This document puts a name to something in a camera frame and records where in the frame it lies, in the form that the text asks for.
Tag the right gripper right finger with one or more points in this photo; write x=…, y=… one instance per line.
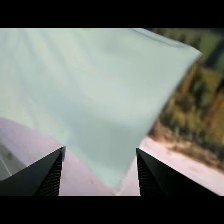
x=156, y=178

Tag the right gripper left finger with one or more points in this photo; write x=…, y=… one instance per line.
x=43, y=176

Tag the pale green garment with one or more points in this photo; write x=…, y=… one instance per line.
x=96, y=96

